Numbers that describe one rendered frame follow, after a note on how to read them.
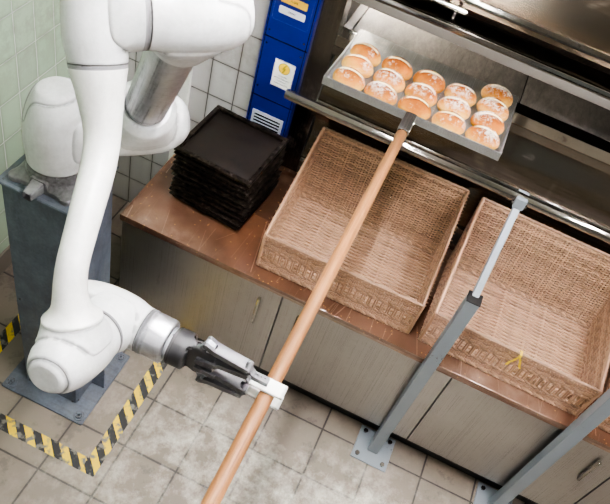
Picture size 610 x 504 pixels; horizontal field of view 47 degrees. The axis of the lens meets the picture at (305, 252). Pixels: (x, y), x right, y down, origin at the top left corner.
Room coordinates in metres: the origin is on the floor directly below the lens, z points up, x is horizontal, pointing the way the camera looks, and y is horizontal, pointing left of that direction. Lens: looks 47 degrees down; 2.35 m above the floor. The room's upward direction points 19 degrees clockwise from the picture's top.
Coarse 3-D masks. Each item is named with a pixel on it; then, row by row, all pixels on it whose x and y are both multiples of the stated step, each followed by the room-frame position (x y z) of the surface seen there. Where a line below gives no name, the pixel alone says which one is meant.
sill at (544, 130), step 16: (352, 32) 2.05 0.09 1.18; (528, 112) 1.95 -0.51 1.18; (528, 128) 1.92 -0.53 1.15; (544, 128) 1.91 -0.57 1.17; (560, 128) 1.92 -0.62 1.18; (576, 128) 1.95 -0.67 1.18; (576, 144) 1.90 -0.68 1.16; (592, 144) 1.89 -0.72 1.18; (608, 144) 1.92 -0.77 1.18; (608, 160) 1.88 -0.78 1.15
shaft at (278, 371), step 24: (384, 168) 1.42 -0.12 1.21; (360, 216) 1.22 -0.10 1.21; (336, 264) 1.05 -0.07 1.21; (312, 312) 0.90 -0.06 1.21; (288, 336) 0.83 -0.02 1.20; (288, 360) 0.77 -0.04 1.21; (264, 408) 0.66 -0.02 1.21; (240, 432) 0.60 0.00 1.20; (240, 456) 0.55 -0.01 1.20; (216, 480) 0.50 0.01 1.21
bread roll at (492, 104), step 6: (480, 102) 1.86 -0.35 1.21; (486, 102) 1.85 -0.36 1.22; (492, 102) 1.85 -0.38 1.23; (498, 102) 1.85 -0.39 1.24; (480, 108) 1.84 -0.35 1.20; (486, 108) 1.84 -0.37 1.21; (492, 108) 1.83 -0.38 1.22; (498, 108) 1.84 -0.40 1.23; (504, 108) 1.84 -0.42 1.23; (498, 114) 1.83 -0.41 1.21; (504, 114) 1.83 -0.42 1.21; (504, 120) 1.84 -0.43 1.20
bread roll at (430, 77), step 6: (420, 72) 1.88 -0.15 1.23; (426, 72) 1.88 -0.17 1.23; (432, 72) 1.89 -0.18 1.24; (414, 78) 1.88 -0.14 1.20; (420, 78) 1.87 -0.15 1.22; (426, 78) 1.87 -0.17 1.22; (432, 78) 1.87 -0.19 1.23; (438, 78) 1.88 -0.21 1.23; (432, 84) 1.86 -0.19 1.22; (438, 84) 1.87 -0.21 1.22; (444, 84) 1.88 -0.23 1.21; (438, 90) 1.86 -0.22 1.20
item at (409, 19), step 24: (360, 0) 1.85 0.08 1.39; (408, 0) 1.94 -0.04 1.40; (432, 24) 1.83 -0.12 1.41; (456, 24) 1.89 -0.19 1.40; (480, 24) 1.96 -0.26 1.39; (480, 48) 1.80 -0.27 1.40; (528, 48) 1.91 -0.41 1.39; (528, 72) 1.78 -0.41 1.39; (576, 72) 1.87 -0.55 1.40; (600, 72) 1.93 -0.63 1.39; (600, 96) 1.76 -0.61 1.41
